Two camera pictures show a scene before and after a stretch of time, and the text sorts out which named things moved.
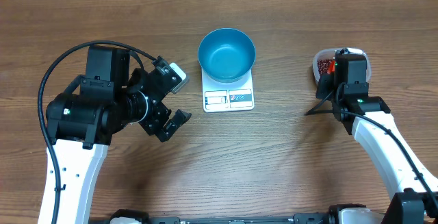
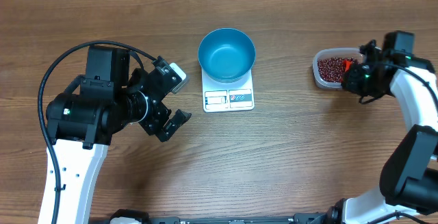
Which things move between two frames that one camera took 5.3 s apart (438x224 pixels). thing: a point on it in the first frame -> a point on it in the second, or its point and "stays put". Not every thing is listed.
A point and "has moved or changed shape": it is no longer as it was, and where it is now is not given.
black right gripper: [322, 85] -> [349, 84]
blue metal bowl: [226, 55] stays put
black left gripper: [161, 114] stays put
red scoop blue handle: [331, 67] has moved or changed shape
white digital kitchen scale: [235, 96] stays put
